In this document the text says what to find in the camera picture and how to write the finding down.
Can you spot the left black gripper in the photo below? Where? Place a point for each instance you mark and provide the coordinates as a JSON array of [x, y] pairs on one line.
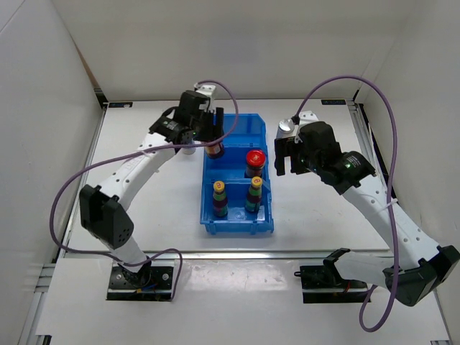
[[213, 131]]

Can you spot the blue three-compartment plastic bin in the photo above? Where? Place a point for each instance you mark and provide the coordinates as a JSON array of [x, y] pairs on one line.
[[249, 134]]

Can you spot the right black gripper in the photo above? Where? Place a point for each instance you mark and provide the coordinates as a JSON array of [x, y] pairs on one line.
[[284, 147]]

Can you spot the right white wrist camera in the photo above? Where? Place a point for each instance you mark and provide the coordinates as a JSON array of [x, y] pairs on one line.
[[303, 118]]

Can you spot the red-lidded sauce jar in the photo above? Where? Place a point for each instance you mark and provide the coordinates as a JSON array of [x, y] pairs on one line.
[[215, 151], [255, 160]]

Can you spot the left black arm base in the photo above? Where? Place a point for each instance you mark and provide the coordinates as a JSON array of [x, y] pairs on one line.
[[152, 282]]

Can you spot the yellow-capped sauce bottle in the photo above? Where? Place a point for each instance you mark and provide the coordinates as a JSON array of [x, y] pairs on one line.
[[254, 195], [220, 201]]

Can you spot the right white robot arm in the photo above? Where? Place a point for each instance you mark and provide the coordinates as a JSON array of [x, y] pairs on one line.
[[420, 264]]

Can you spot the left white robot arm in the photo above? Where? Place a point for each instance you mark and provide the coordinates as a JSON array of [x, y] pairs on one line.
[[103, 207]]

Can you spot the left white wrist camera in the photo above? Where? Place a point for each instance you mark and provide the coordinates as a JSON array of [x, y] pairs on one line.
[[208, 90]]

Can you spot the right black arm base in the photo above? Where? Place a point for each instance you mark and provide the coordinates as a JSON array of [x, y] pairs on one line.
[[321, 284]]

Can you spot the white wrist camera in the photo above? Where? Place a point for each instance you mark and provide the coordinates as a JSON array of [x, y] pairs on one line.
[[303, 118], [208, 90]]

